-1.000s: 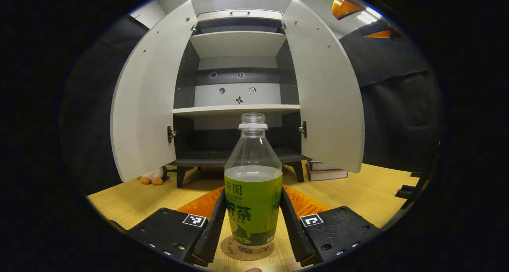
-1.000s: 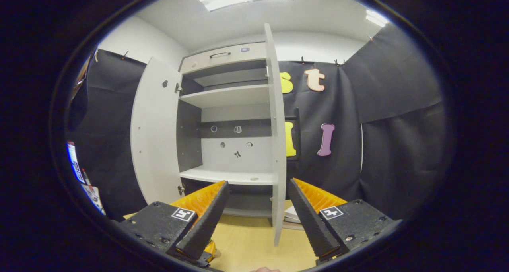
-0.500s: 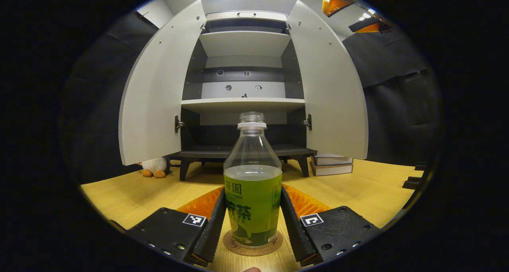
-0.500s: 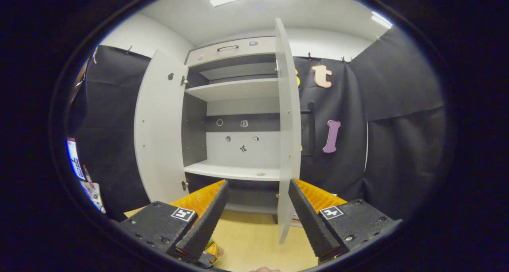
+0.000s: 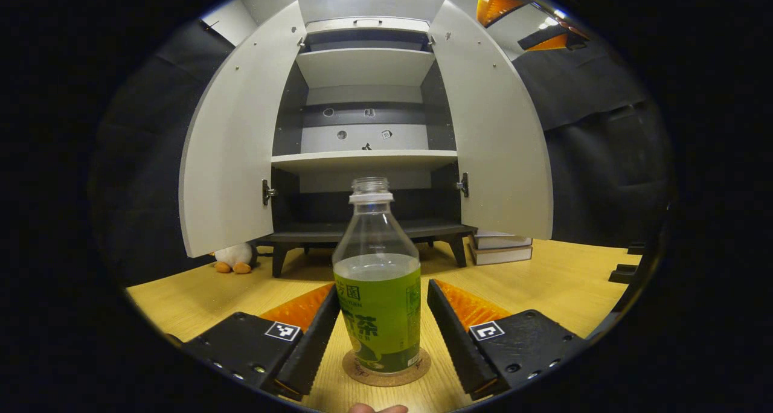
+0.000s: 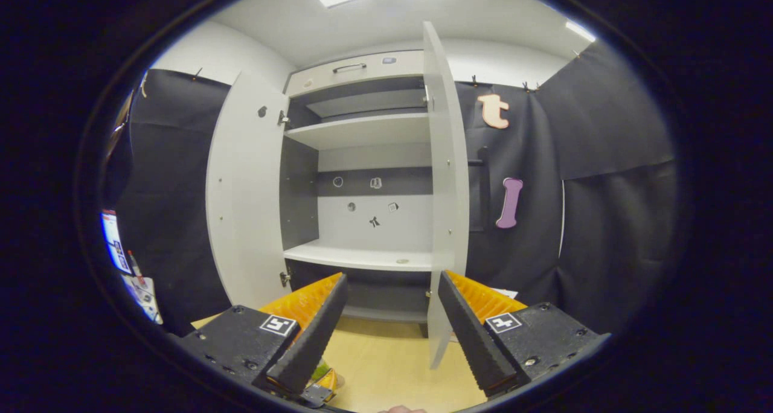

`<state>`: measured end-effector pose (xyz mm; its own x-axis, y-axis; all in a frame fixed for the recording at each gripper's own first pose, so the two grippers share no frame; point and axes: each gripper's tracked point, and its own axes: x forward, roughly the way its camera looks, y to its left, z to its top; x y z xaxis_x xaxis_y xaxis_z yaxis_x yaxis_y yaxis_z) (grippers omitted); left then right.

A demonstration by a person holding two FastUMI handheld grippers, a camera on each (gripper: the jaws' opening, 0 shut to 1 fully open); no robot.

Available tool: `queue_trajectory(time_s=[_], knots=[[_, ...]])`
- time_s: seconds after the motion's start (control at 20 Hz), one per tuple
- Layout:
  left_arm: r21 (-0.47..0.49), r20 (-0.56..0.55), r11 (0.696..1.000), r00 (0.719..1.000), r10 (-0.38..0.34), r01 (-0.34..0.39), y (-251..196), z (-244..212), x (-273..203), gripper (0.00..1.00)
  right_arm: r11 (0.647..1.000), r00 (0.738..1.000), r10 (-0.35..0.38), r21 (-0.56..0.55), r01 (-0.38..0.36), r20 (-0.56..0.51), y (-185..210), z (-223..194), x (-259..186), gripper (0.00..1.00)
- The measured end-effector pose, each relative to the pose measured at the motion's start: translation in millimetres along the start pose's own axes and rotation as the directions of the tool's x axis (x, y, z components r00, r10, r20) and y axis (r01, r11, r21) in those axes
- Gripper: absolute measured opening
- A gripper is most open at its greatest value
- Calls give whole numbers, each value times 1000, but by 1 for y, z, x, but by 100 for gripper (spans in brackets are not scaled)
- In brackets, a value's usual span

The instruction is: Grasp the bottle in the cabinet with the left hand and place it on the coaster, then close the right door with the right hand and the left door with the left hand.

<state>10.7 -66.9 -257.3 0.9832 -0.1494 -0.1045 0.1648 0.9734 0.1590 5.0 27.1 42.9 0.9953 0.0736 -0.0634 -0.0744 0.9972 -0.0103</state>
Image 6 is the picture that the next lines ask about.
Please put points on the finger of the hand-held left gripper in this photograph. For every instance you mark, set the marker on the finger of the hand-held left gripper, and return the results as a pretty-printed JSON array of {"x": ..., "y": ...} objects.
[{"x": 323, "y": 395}]

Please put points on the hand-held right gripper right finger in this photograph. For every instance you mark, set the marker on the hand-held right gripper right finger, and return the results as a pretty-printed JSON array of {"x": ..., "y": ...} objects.
[{"x": 468, "y": 334}]

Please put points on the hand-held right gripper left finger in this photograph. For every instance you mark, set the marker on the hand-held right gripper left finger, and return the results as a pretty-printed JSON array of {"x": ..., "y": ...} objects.
[{"x": 314, "y": 334}]

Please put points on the green label plastic bottle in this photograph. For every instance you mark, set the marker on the green label plastic bottle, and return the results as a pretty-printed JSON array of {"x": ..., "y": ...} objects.
[{"x": 320, "y": 371}]

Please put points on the white and grey cabinet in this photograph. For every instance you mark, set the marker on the white and grey cabinet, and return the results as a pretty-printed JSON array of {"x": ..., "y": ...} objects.
[{"x": 362, "y": 220}]

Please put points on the white cabinet door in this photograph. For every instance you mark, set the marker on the white cabinet door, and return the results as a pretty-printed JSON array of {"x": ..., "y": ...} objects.
[
  {"x": 445, "y": 189},
  {"x": 247, "y": 208}
]

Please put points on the white cabinet shelf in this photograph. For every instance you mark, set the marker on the white cabinet shelf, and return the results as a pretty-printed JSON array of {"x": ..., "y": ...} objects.
[
  {"x": 356, "y": 257},
  {"x": 362, "y": 129}
]

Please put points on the white cabinet drawer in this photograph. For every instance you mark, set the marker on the white cabinet drawer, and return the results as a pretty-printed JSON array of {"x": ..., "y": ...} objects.
[{"x": 374, "y": 69}]

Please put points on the white book with dark photo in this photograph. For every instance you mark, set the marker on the white book with dark photo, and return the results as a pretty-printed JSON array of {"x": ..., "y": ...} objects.
[{"x": 506, "y": 293}]

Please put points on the black backdrop cloth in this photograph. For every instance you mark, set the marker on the black backdrop cloth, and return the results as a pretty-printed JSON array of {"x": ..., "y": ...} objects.
[{"x": 604, "y": 232}]

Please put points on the white printed papers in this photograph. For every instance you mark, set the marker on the white printed papers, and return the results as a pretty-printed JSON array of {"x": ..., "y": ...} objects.
[{"x": 145, "y": 295}]

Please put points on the bright printed panel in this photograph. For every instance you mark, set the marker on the bright printed panel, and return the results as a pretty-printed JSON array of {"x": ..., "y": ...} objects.
[{"x": 115, "y": 241}]

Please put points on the small ceiling light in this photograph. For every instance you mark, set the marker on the small ceiling light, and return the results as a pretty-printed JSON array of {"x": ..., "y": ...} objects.
[{"x": 580, "y": 31}]

